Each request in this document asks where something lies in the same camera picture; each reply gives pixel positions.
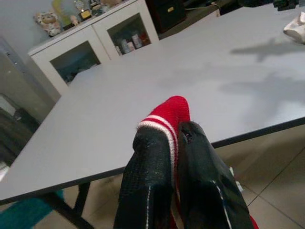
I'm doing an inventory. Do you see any grey curtain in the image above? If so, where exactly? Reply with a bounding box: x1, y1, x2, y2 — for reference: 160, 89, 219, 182
0, 107, 41, 169

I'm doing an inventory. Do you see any white table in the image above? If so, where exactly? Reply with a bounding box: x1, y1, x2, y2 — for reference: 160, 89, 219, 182
0, 3, 305, 229

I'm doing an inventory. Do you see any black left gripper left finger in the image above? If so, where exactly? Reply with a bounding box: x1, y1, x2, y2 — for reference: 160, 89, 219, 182
113, 127, 176, 229

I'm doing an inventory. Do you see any teddy bear figurine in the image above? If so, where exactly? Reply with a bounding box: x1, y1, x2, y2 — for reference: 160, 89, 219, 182
35, 10, 62, 37

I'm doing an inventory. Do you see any red polo shirt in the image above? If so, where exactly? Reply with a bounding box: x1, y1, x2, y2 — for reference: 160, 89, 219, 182
135, 95, 259, 229

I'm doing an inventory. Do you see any teal rug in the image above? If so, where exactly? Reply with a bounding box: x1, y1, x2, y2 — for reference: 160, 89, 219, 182
0, 189, 65, 229

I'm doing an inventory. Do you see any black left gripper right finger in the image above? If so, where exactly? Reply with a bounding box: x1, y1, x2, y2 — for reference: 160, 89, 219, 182
177, 121, 254, 229

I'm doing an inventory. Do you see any white glass-door cabinet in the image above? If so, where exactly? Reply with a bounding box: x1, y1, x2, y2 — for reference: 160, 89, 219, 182
28, 0, 161, 95

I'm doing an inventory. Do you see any white blouse with dark buttons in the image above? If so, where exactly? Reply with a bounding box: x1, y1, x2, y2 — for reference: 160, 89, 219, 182
283, 10, 305, 44

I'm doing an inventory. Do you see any tall black speaker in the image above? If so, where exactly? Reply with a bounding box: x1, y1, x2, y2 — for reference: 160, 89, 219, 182
145, 0, 187, 33

